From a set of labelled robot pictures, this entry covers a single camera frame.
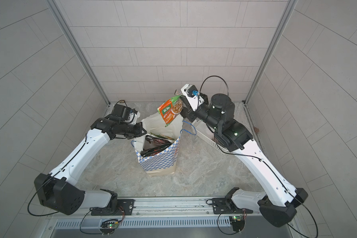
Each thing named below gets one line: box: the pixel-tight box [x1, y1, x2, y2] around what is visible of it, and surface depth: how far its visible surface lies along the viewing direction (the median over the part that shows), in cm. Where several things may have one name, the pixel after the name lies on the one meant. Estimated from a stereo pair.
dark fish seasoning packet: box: [139, 134, 173, 158], surface depth 68 cm
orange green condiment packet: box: [157, 95, 184, 128], surface depth 56 cm
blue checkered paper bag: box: [131, 113, 183, 176], surface depth 72 cm
